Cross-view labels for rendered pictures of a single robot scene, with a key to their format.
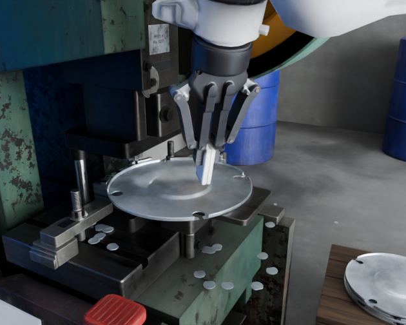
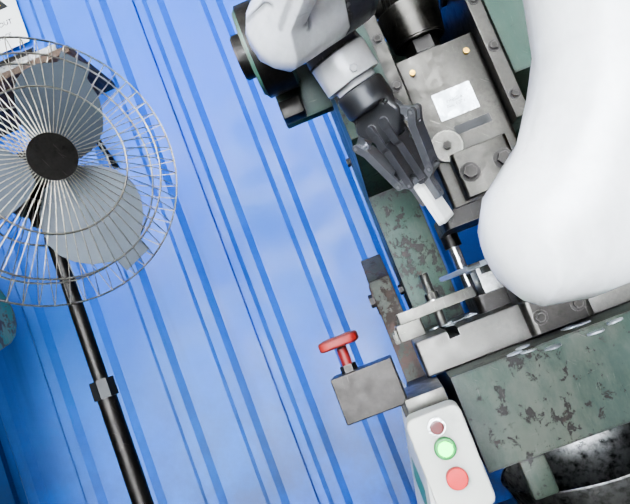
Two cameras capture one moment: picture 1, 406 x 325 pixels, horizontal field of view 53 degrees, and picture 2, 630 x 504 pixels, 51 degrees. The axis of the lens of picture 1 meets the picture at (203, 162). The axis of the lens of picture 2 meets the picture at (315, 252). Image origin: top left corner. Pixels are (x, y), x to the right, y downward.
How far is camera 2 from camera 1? 88 cm
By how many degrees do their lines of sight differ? 70
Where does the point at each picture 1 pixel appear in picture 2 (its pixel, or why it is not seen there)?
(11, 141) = (411, 247)
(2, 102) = (396, 214)
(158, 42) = (455, 104)
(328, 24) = (276, 61)
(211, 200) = not seen: hidden behind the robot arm
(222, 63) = (346, 108)
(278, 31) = not seen: outside the picture
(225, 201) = not seen: hidden behind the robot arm
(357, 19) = (281, 47)
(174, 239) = (511, 312)
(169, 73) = (489, 128)
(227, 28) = (325, 84)
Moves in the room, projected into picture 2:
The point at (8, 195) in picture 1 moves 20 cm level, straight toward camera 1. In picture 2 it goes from (418, 298) to (366, 319)
